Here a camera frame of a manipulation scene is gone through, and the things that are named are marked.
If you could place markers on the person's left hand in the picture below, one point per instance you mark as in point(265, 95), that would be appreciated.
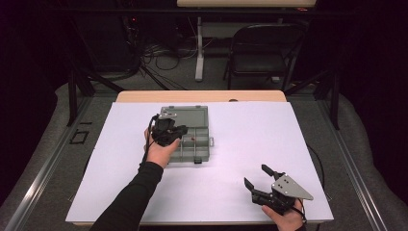
point(158, 155)

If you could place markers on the black folding chair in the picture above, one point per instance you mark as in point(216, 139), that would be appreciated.
point(263, 54)

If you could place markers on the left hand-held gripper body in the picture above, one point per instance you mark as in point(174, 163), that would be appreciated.
point(163, 131)

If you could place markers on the white desk leg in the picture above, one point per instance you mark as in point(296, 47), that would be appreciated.
point(199, 57)

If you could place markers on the white table cover sheet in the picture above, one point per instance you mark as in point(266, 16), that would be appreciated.
point(240, 144)

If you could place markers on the clear grey compartment box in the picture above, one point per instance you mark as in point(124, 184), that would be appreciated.
point(192, 117)

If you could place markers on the aluminium rail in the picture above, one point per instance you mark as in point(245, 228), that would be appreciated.
point(48, 163)
point(352, 166)

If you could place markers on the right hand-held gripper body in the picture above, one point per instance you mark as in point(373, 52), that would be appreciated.
point(282, 192)

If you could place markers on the black metal stand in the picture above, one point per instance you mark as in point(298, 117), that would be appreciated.
point(330, 93)
point(77, 83)

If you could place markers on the person's right hand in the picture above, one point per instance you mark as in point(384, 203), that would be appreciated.
point(285, 221)

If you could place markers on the black computer tower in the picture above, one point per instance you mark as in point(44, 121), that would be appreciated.
point(131, 41)

